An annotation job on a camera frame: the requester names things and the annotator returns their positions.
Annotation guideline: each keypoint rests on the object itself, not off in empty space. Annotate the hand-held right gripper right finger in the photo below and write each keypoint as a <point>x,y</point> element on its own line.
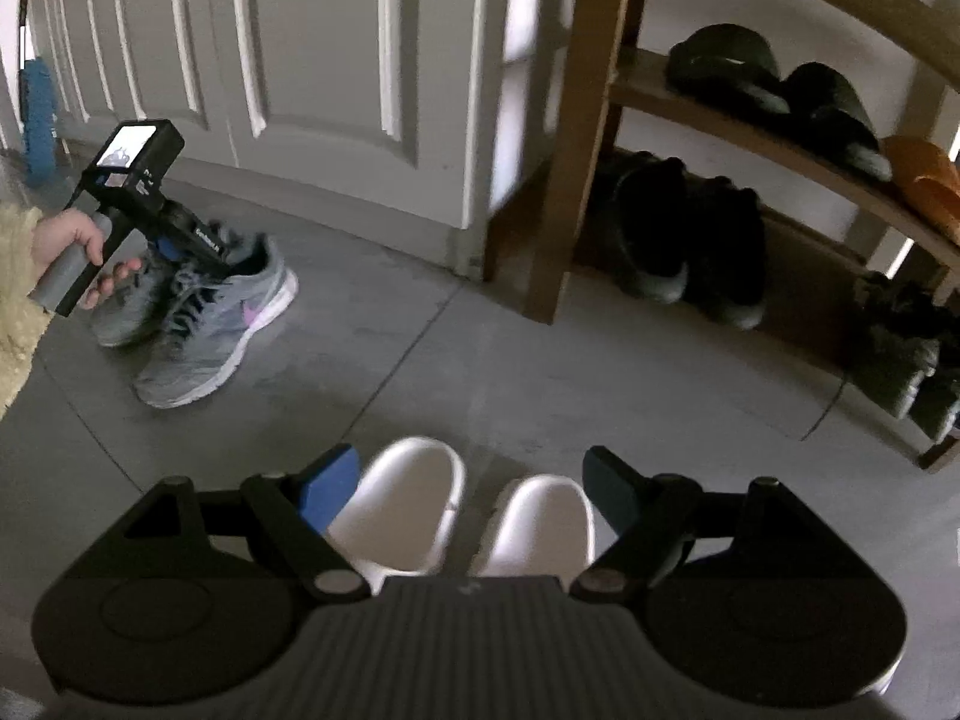
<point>611,487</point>

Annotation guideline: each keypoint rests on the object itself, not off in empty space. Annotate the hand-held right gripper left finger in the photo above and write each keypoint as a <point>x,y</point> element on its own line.
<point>330,487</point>

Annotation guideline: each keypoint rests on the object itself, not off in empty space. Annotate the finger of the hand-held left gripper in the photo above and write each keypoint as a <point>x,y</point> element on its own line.
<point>169,251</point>

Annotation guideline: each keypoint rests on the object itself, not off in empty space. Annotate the grey sneaker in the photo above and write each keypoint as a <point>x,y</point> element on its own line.
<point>131,307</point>
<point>217,337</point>

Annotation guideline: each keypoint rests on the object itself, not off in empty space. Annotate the white heart-print slipper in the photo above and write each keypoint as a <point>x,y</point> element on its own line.
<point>536,525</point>
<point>397,495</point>

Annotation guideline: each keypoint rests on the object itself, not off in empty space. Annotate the wooden shoe rack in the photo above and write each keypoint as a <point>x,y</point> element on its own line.
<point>577,165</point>

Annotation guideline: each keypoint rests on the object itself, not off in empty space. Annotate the person's left hand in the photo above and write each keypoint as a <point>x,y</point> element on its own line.
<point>75,229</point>

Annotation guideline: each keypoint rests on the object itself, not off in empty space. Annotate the blue fuzzy duster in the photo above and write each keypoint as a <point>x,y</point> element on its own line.
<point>39,120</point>

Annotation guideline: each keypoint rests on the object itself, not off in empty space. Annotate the white panelled cabinet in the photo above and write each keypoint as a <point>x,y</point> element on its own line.
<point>315,52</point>

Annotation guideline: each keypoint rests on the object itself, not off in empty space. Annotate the orange slipper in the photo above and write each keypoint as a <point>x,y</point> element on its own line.
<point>926,180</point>

